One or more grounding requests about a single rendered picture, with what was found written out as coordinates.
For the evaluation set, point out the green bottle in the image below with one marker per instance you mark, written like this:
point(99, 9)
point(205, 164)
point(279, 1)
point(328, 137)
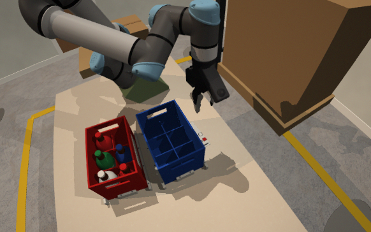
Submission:
point(104, 160)

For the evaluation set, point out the dark blue bottle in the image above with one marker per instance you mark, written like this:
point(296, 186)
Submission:
point(123, 154)

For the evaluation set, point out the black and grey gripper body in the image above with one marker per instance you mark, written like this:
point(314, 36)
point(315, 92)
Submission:
point(193, 77)

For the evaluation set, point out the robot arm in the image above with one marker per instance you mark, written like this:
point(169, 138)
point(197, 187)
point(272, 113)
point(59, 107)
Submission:
point(122, 57)

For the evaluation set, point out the red plastic bottle crate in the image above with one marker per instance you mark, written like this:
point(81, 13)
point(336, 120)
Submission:
point(136, 180)

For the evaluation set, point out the blue crate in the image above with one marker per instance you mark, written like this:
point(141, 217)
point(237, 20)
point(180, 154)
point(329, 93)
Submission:
point(187, 152)

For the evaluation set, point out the white paper pick list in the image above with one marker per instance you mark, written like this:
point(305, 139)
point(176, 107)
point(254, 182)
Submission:
point(200, 135)

